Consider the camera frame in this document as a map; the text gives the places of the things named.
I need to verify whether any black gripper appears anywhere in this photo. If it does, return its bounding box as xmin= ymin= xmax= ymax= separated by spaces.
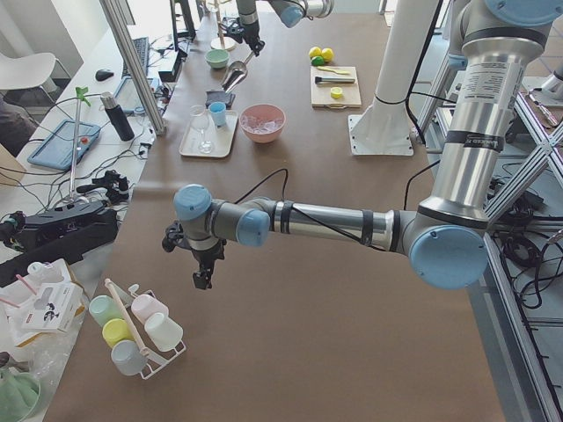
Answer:
xmin=228 ymin=15 xmax=266 ymax=56
xmin=161 ymin=222 xmax=226 ymax=289

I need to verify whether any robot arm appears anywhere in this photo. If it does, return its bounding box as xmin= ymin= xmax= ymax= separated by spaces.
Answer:
xmin=164 ymin=14 xmax=487 ymax=289
xmin=224 ymin=0 xmax=334 ymax=56

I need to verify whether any wooden cup tree stand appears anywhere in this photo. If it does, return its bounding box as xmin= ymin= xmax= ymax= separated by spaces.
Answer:
xmin=210 ymin=0 xmax=237 ymax=52

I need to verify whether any pink cup on rack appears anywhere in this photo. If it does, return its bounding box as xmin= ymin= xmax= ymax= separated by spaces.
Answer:
xmin=131 ymin=294 xmax=169 ymax=324

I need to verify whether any white cup on rack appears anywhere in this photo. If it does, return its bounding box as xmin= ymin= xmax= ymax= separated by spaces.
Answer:
xmin=144 ymin=312 xmax=184 ymax=352

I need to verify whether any light blue cup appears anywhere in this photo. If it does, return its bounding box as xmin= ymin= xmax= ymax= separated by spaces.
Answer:
xmin=208 ymin=101 xmax=227 ymax=127

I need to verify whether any pile of clear ice cubes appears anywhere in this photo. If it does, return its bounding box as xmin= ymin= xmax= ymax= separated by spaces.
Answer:
xmin=241 ymin=115 xmax=284 ymax=135

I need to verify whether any yellow cup on rack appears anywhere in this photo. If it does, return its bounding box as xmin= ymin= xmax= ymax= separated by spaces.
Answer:
xmin=102 ymin=318 xmax=134 ymax=348

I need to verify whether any mint cup on rack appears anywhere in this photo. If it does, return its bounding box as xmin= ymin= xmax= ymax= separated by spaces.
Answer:
xmin=89 ymin=295 xmax=121 ymax=328

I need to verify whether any grey cup on rack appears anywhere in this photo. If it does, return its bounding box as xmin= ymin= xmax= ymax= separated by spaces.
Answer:
xmin=111 ymin=339 xmax=148 ymax=376

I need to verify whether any mint green bowl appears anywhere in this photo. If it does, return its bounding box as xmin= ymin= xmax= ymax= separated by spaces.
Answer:
xmin=205 ymin=49 xmax=230 ymax=69

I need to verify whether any yellow lemon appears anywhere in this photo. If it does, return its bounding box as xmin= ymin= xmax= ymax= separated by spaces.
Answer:
xmin=309 ymin=46 xmax=322 ymax=59
xmin=321 ymin=47 xmax=334 ymax=62

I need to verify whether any green lime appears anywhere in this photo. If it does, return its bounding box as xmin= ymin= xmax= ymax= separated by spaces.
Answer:
xmin=311 ymin=56 xmax=325 ymax=67

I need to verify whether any yellow plastic knife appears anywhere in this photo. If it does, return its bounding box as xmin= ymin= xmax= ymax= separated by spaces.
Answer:
xmin=316 ymin=66 xmax=350 ymax=75

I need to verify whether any black monitor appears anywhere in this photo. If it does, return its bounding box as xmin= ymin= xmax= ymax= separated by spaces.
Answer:
xmin=169 ymin=0 xmax=196 ymax=56

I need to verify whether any grey folded cloth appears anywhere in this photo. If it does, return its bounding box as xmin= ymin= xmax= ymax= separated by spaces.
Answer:
xmin=205 ymin=90 xmax=236 ymax=110

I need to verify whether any steel muddler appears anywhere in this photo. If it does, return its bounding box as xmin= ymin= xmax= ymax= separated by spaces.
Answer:
xmin=314 ymin=76 xmax=355 ymax=84

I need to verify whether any pink bowl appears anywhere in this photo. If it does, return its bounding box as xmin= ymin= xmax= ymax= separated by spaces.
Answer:
xmin=239 ymin=104 xmax=286 ymax=143

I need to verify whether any bamboo cutting board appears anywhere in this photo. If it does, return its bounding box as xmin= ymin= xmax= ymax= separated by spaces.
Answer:
xmin=310 ymin=66 xmax=362 ymax=108

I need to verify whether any clear wine glass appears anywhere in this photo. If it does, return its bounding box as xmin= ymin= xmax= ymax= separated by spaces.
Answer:
xmin=190 ymin=105 xmax=213 ymax=154

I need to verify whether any cream serving tray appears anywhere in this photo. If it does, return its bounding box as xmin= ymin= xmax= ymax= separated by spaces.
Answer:
xmin=179 ymin=105 xmax=238 ymax=158

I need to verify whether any black keyboard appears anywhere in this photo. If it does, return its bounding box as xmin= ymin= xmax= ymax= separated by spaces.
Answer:
xmin=132 ymin=37 xmax=150 ymax=76

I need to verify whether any blue teach pendant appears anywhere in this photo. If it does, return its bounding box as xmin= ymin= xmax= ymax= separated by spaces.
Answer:
xmin=113 ymin=76 xmax=143 ymax=116
xmin=27 ymin=119 xmax=101 ymax=171

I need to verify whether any white pillar with base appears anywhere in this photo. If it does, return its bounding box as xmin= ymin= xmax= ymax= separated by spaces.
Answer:
xmin=348 ymin=0 xmax=442 ymax=156

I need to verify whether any black water bottle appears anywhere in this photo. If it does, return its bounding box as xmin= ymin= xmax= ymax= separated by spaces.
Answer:
xmin=100 ymin=91 xmax=135 ymax=142

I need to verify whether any black computer mouse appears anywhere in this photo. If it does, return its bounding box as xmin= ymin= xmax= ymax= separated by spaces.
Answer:
xmin=95 ymin=69 xmax=114 ymax=82

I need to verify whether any white chair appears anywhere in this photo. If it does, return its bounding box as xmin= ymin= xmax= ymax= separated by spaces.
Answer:
xmin=1 ymin=53 xmax=58 ymax=104

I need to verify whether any white wire cup rack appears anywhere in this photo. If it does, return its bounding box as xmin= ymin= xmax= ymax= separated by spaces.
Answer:
xmin=104 ymin=279 xmax=187 ymax=381

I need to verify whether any aluminium frame post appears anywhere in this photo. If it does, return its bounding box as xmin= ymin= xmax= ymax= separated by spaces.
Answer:
xmin=99 ymin=0 xmax=166 ymax=135

